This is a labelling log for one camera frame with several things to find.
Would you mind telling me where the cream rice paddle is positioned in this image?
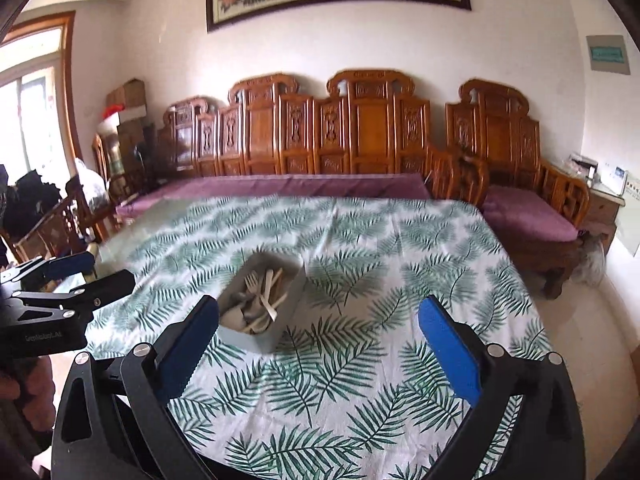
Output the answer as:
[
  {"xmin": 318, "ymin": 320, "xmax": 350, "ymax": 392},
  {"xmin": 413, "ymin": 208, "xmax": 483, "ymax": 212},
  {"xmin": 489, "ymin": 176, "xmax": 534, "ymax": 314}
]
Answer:
[{"xmin": 242, "ymin": 292, "xmax": 288, "ymax": 335}]

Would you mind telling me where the cream plastic spoon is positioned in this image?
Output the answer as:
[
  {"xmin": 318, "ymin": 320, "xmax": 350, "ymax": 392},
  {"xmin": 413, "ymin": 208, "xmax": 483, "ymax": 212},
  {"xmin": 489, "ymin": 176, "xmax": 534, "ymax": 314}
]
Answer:
[{"xmin": 259, "ymin": 269, "xmax": 283, "ymax": 314}]

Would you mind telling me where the person's left hand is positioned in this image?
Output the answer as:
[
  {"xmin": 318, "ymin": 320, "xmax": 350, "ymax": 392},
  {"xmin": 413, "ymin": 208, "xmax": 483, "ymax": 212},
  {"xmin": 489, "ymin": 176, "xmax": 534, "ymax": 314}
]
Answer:
[{"xmin": 1, "ymin": 356, "xmax": 55, "ymax": 432}]

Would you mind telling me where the metal spoon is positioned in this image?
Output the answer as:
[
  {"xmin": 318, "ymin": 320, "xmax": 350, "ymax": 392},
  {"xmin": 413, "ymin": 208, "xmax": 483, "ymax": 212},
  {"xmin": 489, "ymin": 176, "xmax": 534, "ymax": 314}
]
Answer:
[{"xmin": 220, "ymin": 304, "xmax": 247, "ymax": 332}]

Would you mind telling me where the grey rectangular tray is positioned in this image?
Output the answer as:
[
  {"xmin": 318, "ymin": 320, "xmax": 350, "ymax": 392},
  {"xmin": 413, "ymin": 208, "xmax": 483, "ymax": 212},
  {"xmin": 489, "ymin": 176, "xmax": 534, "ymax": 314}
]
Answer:
[{"xmin": 217, "ymin": 252, "xmax": 306, "ymax": 354}]

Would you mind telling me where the cream plastic fork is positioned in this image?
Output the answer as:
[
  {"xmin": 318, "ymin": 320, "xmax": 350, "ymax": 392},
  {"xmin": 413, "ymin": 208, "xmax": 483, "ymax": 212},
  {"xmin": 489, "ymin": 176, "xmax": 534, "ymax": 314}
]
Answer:
[{"xmin": 245, "ymin": 269, "xmax": 278, "ymax": 321}]

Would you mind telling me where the purple armchair cushion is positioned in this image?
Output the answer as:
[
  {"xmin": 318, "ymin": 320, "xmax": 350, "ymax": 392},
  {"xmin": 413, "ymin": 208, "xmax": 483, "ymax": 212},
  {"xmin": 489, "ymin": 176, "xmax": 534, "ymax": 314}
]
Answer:
[{"xmin": 480, "ymin": 185, "xmax": 578, "ymax": 243}]

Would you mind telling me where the wooden side cabinet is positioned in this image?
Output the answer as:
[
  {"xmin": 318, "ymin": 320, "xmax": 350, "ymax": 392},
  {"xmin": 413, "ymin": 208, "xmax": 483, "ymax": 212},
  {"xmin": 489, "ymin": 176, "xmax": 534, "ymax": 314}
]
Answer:
[{"xmin": 579, "ymin": 188, "xmax": 625, "ymax": 254}]

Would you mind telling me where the cardboard boxes stack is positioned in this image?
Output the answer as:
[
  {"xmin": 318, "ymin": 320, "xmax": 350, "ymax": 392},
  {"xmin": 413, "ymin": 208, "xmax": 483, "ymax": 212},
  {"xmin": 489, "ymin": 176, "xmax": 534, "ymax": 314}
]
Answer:
[{"xmin": 96, "ymin": 78, "xmax": 148, "ymax": 176}]

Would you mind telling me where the carved wooden armchair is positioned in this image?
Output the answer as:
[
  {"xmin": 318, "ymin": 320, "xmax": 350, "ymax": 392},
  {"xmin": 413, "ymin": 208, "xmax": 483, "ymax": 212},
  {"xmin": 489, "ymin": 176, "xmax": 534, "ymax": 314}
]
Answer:
[{"xmin": 445, "ymin": 78, "xmax": 589, "ymax": 299}]

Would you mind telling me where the long carved wooden bench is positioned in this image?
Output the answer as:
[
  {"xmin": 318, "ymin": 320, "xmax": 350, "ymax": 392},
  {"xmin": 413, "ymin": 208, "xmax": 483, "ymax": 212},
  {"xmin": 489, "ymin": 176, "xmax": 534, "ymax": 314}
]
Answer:
[{"xmin": 153, "ymin": 68, "xmax": 488, "ymax": 205}]

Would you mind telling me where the white wall board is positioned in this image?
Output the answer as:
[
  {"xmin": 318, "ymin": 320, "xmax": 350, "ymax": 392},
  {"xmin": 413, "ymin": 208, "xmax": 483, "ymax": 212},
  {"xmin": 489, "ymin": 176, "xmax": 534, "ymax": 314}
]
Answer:
[{"xmin": 616, "ymin": 176, "xmax": 640, "ymax": 257}]

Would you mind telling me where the grey wall electrical panel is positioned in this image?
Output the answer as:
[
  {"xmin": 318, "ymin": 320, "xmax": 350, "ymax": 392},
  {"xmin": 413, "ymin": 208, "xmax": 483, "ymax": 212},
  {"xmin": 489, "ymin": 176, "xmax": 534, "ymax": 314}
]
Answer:
[{"xmin": 586, "ymin": 35, "xmax": 630, "ymax": 75}]

